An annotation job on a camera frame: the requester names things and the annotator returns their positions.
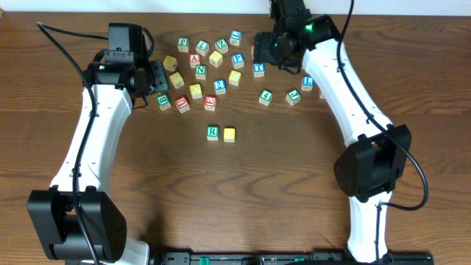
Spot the yellow o block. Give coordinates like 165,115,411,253
224,127,236,142
189,84,202,99

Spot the green R block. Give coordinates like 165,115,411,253
206,126,219,141

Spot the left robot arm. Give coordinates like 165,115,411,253
27,23,171,265

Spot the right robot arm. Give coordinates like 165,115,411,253
253,0,411,263

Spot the blue T block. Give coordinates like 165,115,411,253
252,63,265,78

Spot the blue P block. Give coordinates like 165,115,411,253
231,53,245,69

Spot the yellow block upper left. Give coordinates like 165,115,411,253
163,55,178,72

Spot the blue block top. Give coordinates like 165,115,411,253
230,30,242,46

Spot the blue L block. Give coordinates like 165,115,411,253
301,76,315,91

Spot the green 4 block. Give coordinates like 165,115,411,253
258,89,274,106

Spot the yellow S block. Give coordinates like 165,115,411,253
169,72,185,89

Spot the green J block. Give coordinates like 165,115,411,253
286,89,302,106

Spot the green B block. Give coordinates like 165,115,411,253
156,94,171,110

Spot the yellow C block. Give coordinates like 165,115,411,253
228,70,241,86

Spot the green Z block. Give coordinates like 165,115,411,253
215,38,229,54

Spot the green F block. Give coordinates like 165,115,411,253
177,37,189,53

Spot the yellow block upper middle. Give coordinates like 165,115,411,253
209,50,224,68

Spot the red A block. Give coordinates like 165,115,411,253
189,53,201,68

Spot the red U block bottom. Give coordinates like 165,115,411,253
174,96,191,113

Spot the blue 2 block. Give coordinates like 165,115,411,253
213,79,227,95

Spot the green N block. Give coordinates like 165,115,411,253
195,65,207,80

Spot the green L block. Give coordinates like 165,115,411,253
196,40,210,57

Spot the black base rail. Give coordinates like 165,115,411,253
148,251,435,265

